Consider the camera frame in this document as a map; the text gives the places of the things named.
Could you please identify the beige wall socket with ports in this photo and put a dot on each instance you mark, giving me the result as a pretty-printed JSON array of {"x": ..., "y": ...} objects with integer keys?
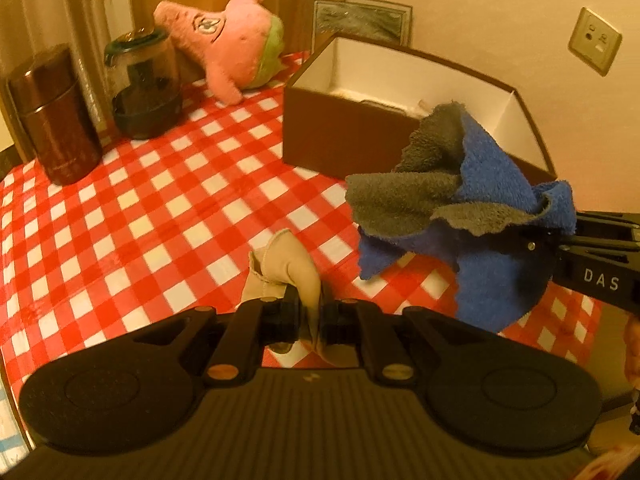
[{"x": 595, "y": 40}]

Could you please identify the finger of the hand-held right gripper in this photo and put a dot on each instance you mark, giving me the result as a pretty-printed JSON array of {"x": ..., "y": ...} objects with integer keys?
[
  {"x": 575, "y": 247},
  {"x": 605, "y": 220}
]

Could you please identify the sheer patterned curtain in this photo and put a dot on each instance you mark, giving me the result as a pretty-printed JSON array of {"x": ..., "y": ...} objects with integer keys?
[{"x": 45, "y": 0}]

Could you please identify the glass jar with green lid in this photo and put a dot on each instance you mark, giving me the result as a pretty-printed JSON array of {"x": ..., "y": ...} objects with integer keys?
[{"x": 145, "y": 105}]

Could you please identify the blue patterned white cloth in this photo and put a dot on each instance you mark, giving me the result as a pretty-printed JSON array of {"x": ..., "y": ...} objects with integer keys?
[{"x": 7, "y": 425}]

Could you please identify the beige cloth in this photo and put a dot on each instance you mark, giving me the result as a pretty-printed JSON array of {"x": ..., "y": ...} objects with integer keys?
[{"x": 290, "y": 265}]

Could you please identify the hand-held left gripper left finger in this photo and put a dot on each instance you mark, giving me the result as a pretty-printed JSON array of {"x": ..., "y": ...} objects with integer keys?
[{"x": 287, "y": 320}]

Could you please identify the brown metal canister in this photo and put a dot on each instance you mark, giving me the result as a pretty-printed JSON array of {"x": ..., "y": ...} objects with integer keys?
[{"x": 55, "y": 125}]

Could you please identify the pink starfish plush toy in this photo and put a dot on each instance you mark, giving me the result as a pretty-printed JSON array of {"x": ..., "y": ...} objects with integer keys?
[{"x": 240, "y": 45}]

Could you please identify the brown cardboard box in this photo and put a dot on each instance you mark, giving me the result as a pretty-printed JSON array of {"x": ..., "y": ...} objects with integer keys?
[{"x": 340, "y": 125}]

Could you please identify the framed picture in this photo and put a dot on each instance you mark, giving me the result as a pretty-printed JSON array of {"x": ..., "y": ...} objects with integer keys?
[{"x": 360, "y": 20}]

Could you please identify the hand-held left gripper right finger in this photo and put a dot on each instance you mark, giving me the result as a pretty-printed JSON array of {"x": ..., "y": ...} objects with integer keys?
[{"x": 332, "y": 322}]

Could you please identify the red white checkered tablecloth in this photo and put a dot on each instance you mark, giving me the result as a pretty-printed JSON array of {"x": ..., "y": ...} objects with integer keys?
[{"x": 150, "y": 200}]

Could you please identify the blue grey towel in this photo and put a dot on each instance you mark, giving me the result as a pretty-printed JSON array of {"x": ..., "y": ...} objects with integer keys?
[{"x": 490, "y": 175}]

